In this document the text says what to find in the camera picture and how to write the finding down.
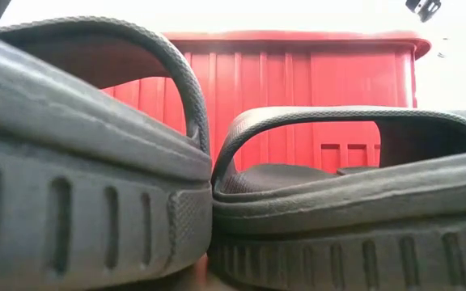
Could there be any red plastic bin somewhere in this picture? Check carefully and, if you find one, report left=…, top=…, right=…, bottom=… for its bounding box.
left=101, top=28, right=433, bottom=175

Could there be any large dark grey slide sandal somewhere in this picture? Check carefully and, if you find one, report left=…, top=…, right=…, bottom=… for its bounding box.
left=0, top=15, right=214, bottom=291

